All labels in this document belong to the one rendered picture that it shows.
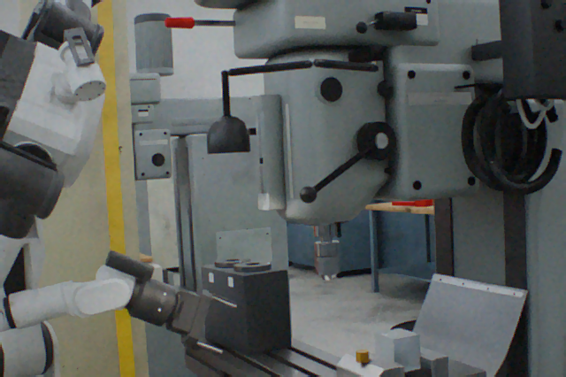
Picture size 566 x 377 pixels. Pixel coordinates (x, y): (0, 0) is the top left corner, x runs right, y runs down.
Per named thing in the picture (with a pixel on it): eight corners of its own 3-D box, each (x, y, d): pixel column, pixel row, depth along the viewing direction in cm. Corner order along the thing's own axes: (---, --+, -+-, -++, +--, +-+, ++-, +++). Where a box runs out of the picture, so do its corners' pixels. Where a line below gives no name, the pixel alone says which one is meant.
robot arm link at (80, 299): (133, 305, 153) (67, 323, 150) (131, 292, 161) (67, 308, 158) (126, 275, 151) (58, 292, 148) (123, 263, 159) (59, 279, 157)
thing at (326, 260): (310, 273, 152) (309, 247, 152) (331, 270, 154) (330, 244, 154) (325, 275, 148) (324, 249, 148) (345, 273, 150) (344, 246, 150)
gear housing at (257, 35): (286, 42, 132) (282, -16, 132) (232, 60, 154) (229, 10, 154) (444, 46, 147) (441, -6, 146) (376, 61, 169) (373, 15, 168)
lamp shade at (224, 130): (198, 154, 129) (196, 117, 129) (221, 153, 136) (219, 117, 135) (236, 152, 126) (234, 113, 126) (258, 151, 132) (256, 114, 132)
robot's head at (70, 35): (68, 89, 149) (70, 65, 142) (56, 56, 152) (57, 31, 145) (99, 83, 151) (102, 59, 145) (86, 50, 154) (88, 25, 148)
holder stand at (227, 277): (248, 356, 178) (242, 269, 177) (204, 339, 197) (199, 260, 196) (292, 346, 185) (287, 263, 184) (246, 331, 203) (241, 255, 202)
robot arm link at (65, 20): (34, 15, 174) (31, 42, 164) (54, -16, 171) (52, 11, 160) (78, 39, 180) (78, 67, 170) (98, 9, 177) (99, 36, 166)
